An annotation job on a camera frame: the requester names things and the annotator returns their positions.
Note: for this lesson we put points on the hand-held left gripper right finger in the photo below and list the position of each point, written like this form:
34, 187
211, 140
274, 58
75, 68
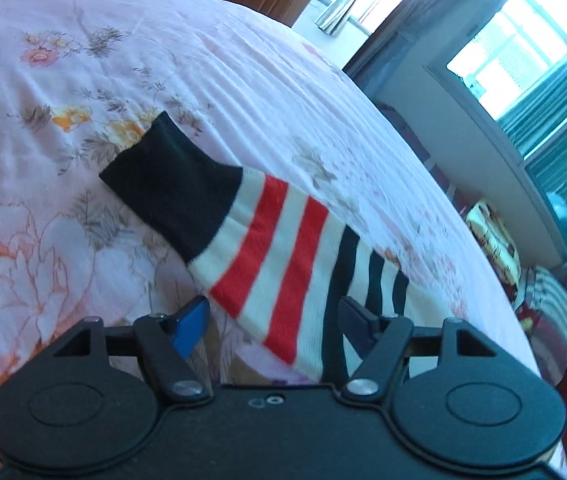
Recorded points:
358, 330

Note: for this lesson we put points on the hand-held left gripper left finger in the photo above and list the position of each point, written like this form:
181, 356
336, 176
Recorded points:
191, 327

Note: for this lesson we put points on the striped knit small garment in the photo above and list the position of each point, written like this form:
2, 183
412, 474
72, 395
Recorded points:
268, 255

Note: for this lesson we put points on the folded printed blanket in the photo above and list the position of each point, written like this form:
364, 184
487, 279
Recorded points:
496, 250

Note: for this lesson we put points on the grey striped pillow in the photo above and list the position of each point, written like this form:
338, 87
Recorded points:
546, 310

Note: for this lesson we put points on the floral pink bed sheet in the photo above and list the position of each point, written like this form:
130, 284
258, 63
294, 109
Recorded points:
113, 70

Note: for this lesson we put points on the dark grey curtain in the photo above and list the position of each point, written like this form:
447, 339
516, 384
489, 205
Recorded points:
388, 35

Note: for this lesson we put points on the grey framed window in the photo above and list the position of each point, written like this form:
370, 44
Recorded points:
528, 65

